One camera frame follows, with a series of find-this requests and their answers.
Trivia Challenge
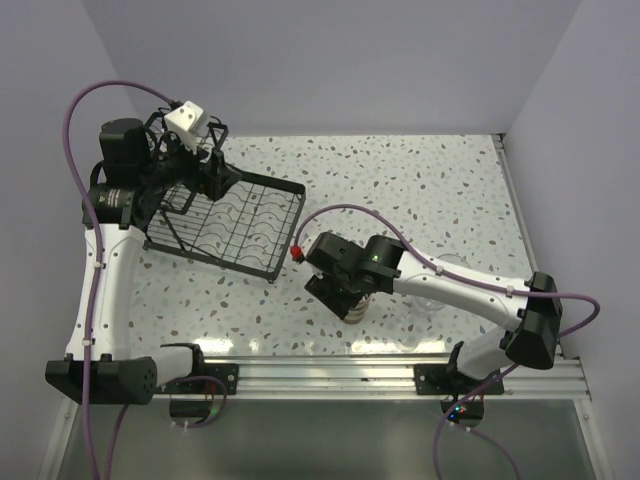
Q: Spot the clear plastic cup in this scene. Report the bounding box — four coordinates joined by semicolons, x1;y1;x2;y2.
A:
411;297;446;316
438;254;469;268

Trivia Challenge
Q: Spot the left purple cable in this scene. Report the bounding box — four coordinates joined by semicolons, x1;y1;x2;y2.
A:
62;80;229;480

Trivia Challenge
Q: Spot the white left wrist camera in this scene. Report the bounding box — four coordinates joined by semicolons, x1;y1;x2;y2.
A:
164;101;208;153

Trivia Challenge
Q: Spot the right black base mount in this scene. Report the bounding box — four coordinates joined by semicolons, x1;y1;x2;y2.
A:
413;364;499;399

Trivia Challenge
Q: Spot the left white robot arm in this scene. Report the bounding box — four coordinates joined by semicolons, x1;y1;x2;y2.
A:
45;118;215;405

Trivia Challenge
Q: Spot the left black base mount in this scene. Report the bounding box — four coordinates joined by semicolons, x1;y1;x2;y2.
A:
159;362;239;396

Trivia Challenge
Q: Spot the black wire dish rack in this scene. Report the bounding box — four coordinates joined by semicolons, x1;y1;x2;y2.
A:
144;116;306;283

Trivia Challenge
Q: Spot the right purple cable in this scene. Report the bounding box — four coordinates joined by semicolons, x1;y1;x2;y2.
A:
289;203;601;480

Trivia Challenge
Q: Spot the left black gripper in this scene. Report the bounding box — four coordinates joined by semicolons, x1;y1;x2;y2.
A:
139;128;240;200

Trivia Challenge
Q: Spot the beige cup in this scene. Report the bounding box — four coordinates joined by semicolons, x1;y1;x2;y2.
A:
353;295;371;310
343;308;366;325

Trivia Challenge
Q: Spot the aluminium mounting rail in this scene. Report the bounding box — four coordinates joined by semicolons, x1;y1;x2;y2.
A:
227;354;590;400

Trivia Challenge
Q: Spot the purple cable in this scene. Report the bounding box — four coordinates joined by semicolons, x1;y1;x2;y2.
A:
289;203;601;480
62;80;229;480

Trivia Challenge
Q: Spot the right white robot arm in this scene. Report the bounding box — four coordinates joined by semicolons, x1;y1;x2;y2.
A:
300;232;562;393

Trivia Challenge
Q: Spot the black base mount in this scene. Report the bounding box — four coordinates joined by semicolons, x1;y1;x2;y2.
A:
159;362;239;396
413;364;499;399

